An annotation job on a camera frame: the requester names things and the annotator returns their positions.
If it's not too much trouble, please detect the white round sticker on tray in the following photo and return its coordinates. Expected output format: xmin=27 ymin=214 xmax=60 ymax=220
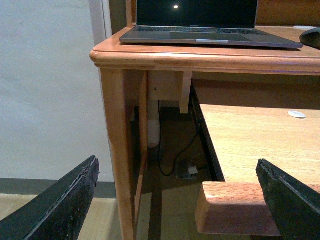
xmin=288 ymin=110 xmax=306 ymax=119

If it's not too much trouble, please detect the wooden pull-out keyboard tray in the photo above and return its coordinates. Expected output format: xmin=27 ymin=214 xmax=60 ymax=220
xmin=193 ymin=80 xmax=320 ymax=236

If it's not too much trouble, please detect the black cable on floor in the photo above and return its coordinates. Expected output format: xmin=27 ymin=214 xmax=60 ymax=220
xmin=157 ymin=99 xmax=201 ymax=177

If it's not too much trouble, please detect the white round disc on desk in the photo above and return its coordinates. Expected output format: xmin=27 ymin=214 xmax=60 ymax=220
xmin=293 ymin=25 xmax=316 ymax=31

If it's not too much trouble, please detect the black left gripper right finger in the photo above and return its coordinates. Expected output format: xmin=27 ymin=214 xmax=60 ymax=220
xmin=256 ymin=159 xmax=320 ymax=240

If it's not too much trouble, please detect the floor power outlet box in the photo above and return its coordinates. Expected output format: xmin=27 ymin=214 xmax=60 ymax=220
xmin=174 ymin=160 xmax=197 ymax=180

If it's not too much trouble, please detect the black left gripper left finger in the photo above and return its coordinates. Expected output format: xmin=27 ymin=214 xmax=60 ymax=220
xmin=0 ymin=155 xmax=99 ymax=240

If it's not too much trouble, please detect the white plug in outlet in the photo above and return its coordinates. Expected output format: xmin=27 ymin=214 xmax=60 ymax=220
xmin=188 ymin=166 xmax=199 ymax=175

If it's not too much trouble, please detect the wooden desk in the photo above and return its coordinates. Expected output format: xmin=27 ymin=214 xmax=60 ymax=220
xmin=90 ymin=0 xmax=320 ymax=240

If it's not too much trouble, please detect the grey open laptop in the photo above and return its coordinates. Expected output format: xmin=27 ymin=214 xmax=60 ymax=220
xmin=119 ymin=0 xmax=303 ymax=49

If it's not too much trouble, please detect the dark grey computer mouse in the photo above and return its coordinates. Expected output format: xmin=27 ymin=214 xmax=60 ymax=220
xmin=299 ymin=27 xmax=320 ymax=50

